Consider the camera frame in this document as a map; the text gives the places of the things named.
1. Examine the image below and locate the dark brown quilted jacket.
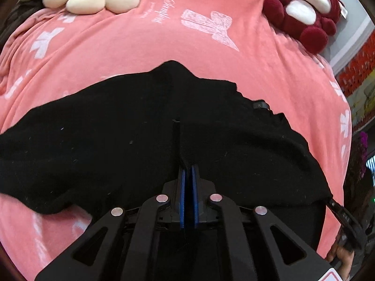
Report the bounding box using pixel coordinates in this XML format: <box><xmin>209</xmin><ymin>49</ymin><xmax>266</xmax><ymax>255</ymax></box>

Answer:
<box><xmin>1</xmin><ymin>0</ymin><xmax>44</xmax><ymax>49</ymax></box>

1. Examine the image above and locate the pink plush blanket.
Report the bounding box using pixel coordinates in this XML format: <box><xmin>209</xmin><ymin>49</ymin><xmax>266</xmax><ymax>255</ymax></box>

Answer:
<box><xmin>0</xmin><ymin>0</ymin><xmax>352</xmax><ymax>281</ymax></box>

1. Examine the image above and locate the black knit garment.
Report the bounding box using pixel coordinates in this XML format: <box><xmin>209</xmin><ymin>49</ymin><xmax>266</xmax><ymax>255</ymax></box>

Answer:
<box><xmin>1</xmin><ymin>61</ymin><xmax>332</xmax><ymax>249</ymax></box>

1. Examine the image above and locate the dark red plush toy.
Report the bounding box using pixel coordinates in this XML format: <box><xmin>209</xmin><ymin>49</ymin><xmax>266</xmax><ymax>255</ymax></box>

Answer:
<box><xmin>262</xmin><ymin>0</ymin><xmax>348</xmax><ymax>55</ymax></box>

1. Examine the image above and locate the person's right hand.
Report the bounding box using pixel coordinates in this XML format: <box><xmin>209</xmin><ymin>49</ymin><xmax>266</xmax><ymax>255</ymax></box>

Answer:
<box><xmin>325</xmin><ymin>242</ymin><xmax>355</xmax><ymax>280</ymax></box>

